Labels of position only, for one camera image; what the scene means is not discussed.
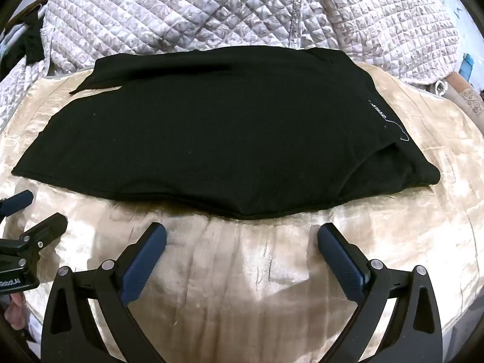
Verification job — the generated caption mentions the dark cloth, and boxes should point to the dark cloth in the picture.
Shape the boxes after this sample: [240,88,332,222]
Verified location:
[21,15,48,65]

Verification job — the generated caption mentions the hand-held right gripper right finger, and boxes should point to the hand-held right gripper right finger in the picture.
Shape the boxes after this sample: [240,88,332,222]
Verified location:
[317,223,444,363]

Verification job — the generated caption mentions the black pants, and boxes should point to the black pants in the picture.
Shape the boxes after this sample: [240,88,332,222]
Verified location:
[11,45,441,220]

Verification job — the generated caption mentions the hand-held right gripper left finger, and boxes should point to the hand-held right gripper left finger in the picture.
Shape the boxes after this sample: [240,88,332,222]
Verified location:
[41,222,168,363]

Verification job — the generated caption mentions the patterned bolster pillow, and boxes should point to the patterned bolster pillow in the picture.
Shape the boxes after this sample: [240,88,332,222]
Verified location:
[444,72,484,129]

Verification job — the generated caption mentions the beige satin mat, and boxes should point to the beige satin mat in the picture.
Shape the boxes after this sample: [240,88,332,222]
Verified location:
[0,60,484,363]

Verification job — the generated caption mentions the person's left hand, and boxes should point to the person's left hand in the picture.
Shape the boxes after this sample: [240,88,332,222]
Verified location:
[3,297,26,332]

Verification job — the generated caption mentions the floral quilted blanket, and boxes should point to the floral quilted blanket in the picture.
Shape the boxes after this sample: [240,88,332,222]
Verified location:
[0,0,460,95]

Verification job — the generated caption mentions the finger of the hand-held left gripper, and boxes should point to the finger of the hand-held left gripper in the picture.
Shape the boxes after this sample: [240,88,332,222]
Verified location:
[16,213,69,273]
[0,190,34,218]

